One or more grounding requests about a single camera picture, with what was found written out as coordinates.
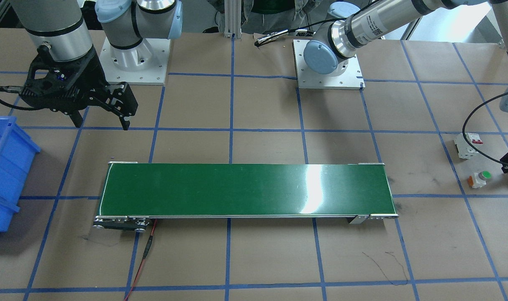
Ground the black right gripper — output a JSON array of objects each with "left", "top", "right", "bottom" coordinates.
[{"left": 19, "top": 45, "right": 139, "bottom": 131}]

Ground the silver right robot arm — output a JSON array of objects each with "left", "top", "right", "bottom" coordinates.
[{"left": 0, "top": 0, "right": 183, "bottom": 131}]

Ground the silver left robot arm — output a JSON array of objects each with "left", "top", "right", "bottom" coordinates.
[{"left": 302, "top": 0, "right": 508, "bottom": 113}]

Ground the white green circuit breaker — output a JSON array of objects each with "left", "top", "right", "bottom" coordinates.
[{"left": 454, "top": 133, "right": 484, "bottom": 159}]

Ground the green conveyor belt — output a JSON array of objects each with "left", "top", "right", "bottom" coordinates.
[{"left": 93, "top": 162, "right": 399, "bottom": 232}]

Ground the blue plastic bin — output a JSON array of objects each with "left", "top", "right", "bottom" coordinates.
[{"left": 0, "top": 116, "right": 41, "bottom": 232}]

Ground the person in grey jacket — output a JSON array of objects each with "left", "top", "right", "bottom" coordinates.
[{"left": 208, "top": 0, "right": 334, "bottom": 35}]

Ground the green push button switch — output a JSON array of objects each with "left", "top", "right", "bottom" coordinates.
[{"left": 467, "top": 170, "right": 492, "bottom": 189}]

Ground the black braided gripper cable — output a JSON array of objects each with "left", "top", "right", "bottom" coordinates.
[{"left": 462, "top": 87, "right": 508, "bottom": 166}]

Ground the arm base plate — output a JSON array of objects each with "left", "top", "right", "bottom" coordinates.
[
  {"left": 99, "top": 38, "right": 171, "bottom": 85},
  {"left": 293, "top": 39, "right": 365, "bottom": 90}
]

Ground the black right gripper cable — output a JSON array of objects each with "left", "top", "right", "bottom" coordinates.
[{"left": 0, "top": 85, "right": 33, "bottom": 111}]

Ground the aluminium frame post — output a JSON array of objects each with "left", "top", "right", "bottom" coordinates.
[{"left": 223, "top": 0, "right": 242, "bottom": 39}]

